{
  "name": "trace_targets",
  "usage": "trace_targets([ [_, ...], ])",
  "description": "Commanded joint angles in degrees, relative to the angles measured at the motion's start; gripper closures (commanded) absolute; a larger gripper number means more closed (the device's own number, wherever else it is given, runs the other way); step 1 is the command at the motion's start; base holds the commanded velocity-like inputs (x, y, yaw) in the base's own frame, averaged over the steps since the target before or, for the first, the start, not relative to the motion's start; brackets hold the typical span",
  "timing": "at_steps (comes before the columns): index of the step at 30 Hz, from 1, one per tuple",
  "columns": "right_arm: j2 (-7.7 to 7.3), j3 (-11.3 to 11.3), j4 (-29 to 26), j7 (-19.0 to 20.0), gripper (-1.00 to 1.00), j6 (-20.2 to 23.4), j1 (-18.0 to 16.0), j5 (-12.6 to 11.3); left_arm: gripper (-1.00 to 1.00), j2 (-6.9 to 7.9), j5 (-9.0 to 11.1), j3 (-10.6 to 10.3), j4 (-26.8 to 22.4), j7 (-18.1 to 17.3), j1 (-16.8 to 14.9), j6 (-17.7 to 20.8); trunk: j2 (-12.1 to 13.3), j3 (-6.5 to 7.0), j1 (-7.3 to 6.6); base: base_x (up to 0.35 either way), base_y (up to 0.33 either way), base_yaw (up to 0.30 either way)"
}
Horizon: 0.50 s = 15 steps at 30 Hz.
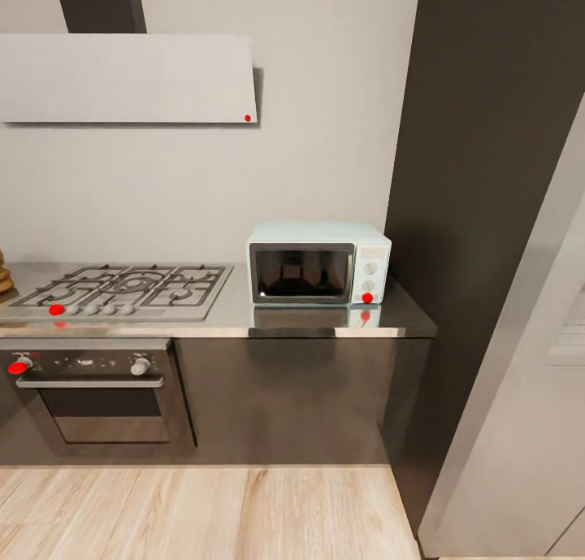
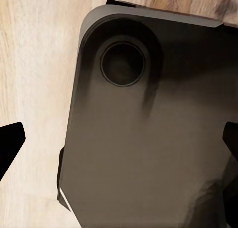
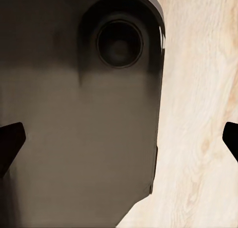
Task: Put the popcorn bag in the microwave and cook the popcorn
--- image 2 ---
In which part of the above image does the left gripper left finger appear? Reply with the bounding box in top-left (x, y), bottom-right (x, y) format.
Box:
top-left (0, 122), bottom-right (26, 181)

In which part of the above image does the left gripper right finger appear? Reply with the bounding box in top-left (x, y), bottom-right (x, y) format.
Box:
top-left (222, 122), bottom-right (238, 162)

